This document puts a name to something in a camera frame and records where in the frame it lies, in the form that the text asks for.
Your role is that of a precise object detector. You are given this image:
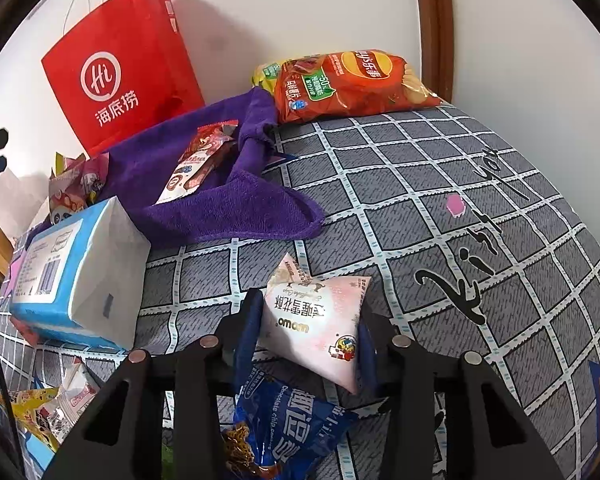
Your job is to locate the pale pink snack pouch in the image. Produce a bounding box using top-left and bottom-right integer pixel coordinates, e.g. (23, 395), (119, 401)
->
(259, 255), (372, 394)

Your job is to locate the blue cookie snack bag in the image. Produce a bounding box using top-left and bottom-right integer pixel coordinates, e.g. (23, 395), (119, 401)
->
(221, 368), (360, 479)

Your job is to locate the red white cartoon snack bag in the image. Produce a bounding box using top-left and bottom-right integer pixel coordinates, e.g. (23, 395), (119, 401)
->
(56, 359), (100, 425)

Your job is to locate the pink bear strawberry snack pack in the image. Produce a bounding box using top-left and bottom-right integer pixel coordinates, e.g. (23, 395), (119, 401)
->
(157, 119), (239, 204)

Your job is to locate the yellow crispy noodle snack bag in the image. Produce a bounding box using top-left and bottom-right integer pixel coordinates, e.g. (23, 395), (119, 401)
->
(7, 388), (60, 452)

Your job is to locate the purple towel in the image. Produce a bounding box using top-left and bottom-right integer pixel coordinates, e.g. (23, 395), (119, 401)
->
(99, 88), (325, 247)

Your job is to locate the grey checked bed sheet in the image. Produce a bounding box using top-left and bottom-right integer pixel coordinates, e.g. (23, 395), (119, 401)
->
(0, 102), (600, 480)

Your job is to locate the blue tissue box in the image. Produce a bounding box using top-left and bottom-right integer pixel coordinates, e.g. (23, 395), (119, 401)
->
(9, 197), (151, 350)

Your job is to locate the pink snack packet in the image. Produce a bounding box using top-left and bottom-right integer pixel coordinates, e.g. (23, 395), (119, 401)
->
(9, 315), (40, 347)

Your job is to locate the pink candy packet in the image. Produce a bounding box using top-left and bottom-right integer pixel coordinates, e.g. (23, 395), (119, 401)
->
(48, 153), (109, 224)

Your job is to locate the yellow chips bag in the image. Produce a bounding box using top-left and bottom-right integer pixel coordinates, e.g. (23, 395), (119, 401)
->
(251, 61), (284, 96)

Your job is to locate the orange Lays chips bag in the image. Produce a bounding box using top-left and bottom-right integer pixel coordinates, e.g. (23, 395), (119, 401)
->
(274, 49), (441, 124)

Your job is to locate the white paper bag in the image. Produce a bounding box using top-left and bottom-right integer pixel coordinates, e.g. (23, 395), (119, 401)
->
(0, 168), (50, 243)

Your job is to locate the red paper shopping bag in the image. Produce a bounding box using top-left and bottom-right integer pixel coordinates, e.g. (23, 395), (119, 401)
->
(42, 0), (204, 156)

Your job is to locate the black cable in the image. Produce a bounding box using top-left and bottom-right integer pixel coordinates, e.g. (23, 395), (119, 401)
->
(0, 299), (27, 476)

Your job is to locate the brown wooden door frame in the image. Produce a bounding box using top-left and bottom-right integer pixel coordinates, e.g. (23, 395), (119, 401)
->
(417, 0), (455, 102)

